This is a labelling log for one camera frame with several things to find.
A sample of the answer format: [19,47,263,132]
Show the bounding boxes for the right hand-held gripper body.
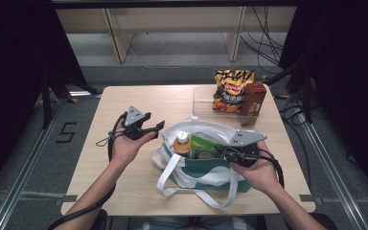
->
[222,128,267,168]

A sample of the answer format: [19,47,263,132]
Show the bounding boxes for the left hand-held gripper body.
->
[123,105,150,141]

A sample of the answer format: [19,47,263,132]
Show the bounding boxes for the orange juice bottle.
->
[172,131,193,157]

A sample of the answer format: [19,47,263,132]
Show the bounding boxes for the brown carton box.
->
[239,81,267,127]

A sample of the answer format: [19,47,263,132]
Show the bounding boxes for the green snack packet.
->
[190,133,225,160]

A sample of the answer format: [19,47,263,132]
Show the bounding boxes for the yellow black chips bag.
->
[212,69,256,113]

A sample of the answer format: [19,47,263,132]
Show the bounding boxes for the clear plastic tray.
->
[191,85,261,129]

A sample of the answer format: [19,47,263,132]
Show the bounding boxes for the white green orange tote bag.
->
[150,116,254,209]

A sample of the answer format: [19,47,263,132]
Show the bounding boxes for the person's left hand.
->
[112,119,157,166]

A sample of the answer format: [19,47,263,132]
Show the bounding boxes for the person's right hand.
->
[230,142,281,196]

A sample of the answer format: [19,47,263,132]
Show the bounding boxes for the black metal stand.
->
[264,59,314,125]
[40,68,103,129]

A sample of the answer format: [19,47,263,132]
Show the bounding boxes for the beige wooden desk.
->
[56,6,298,64]

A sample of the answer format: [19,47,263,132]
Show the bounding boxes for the black chair armrest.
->
[310,212,338,230]
[90,209,108,230]

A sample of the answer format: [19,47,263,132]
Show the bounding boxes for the black curtain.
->
[0,0,90,205]
[277,0,368,205]

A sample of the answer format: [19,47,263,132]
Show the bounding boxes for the right hand-held gripper cable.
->
[233,148,286,190]

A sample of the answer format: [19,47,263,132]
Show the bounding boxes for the hand-held gripper cable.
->
[47,111,129,230]
[233,148,286,190]

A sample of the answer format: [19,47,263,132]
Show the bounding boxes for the black floor cables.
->
[274,92,311,128]

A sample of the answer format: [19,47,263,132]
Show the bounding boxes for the bundle of black cables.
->
[239,6,286,75]

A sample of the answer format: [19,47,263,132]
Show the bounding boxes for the metal floor rail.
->
[0,99,67,230]
[300,123,368,230]

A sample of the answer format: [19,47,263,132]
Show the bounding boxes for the left hand-held gripper cable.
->
[47,111,129,230]

